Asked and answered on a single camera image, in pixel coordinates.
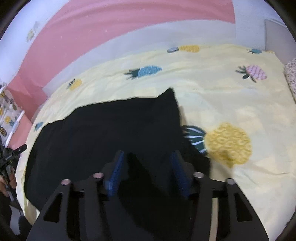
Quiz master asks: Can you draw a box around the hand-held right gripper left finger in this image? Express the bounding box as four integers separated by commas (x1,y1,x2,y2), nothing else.
26,150,127,241

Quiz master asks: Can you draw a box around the grey pineapple print cloth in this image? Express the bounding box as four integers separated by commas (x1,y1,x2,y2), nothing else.
0,88,23,142

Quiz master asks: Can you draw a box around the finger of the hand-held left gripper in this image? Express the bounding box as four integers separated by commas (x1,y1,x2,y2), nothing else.
10,144,28,156

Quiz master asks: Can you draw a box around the white headboard panel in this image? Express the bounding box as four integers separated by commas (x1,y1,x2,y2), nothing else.
264,19,295,54

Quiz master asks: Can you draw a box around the yellow pineapple print bed sheet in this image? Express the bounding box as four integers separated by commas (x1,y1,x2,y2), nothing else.
17,44,296,241

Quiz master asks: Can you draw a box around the white rod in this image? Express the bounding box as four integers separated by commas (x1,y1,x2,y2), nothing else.
5,111,25,147

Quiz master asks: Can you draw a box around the person's left hand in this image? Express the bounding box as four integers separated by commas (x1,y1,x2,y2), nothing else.
0,175,17,198

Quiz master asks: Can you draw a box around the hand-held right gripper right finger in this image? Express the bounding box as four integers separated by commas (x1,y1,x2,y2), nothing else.
170,150,270,241

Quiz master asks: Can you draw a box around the black garment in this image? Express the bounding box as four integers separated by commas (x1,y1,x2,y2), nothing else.
24,88,211,241

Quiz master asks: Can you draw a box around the speckled beige pillow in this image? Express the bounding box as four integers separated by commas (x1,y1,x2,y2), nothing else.
284,57,296,103

